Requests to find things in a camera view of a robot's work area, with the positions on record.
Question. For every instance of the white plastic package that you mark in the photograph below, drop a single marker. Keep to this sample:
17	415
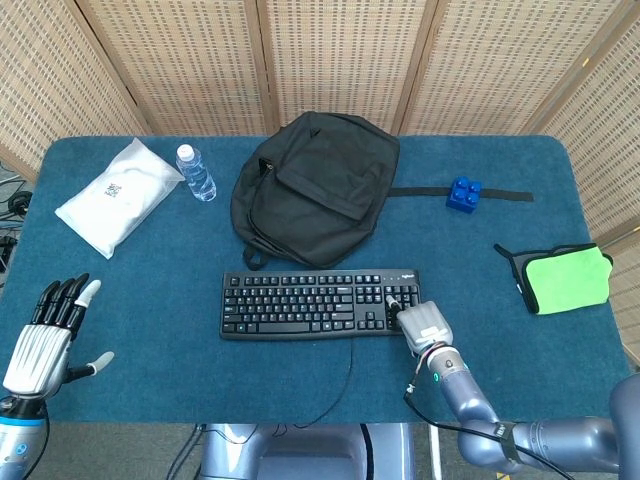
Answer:
115	200

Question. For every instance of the woven folding screen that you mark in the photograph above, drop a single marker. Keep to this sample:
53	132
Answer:
340	60

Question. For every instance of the green cloth with black trim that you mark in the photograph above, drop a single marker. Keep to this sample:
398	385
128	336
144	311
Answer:
565	280

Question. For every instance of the clear plastic water bottle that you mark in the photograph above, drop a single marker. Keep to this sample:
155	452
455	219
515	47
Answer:
197	177

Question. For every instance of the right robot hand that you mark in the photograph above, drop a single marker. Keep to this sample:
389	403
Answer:
425	325

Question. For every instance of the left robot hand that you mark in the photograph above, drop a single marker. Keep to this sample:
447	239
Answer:
37	355

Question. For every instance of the blue toy building block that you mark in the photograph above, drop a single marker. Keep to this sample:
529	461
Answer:
462	197

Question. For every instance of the grey robot torso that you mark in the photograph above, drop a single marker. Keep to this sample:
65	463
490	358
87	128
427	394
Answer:
310	455

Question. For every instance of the black backpack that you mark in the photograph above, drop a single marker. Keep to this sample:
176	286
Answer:
310	200

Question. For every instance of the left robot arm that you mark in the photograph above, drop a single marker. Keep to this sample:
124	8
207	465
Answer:
20	440

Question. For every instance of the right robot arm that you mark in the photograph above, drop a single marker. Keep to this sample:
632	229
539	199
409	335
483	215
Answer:
470	400

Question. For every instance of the black keyboard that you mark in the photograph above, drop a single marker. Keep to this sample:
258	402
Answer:
290	305

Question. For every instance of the blue carpet table cover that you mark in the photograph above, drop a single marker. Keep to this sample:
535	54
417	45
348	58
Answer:
150	310

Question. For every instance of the white table leg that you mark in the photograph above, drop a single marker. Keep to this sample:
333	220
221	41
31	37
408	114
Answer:
435	450

